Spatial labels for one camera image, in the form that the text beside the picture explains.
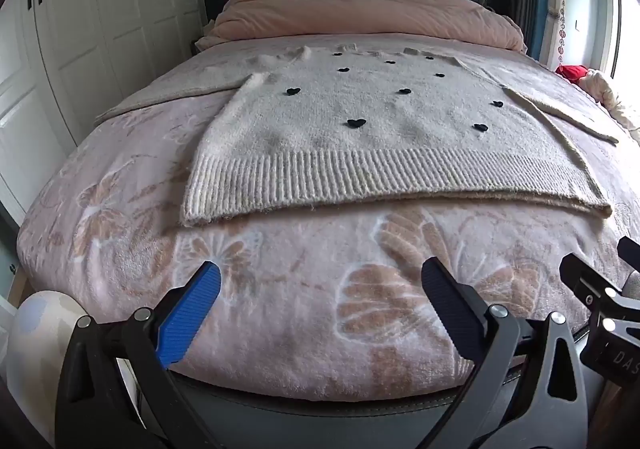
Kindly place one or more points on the white round stool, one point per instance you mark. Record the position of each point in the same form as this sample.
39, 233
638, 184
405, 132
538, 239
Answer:
40, 339

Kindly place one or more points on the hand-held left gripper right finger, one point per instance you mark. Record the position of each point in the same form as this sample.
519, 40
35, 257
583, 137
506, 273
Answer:
450, 309

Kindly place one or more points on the pink butterfly printed blanket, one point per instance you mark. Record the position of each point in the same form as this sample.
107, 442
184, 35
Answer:
300, 289

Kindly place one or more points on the window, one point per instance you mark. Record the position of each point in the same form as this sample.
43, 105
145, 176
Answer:
627, 29

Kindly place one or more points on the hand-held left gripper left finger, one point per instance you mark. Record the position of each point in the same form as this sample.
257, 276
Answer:
190, 314

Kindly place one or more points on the small red cloth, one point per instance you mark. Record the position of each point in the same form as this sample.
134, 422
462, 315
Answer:
574, 73

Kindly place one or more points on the cream sweater with black hearts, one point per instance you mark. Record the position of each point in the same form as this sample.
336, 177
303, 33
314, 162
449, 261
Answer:
380, 139

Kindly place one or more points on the pink folded duvet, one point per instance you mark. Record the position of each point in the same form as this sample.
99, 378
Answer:
360, 16

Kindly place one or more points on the white wardrobe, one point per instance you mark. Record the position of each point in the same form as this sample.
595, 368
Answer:
80, 39

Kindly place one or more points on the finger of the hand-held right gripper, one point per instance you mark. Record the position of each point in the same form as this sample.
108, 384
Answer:
582, 281
631, 254

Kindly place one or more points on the white crumpled cloth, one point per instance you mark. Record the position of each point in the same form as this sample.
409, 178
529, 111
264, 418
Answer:
612, 96

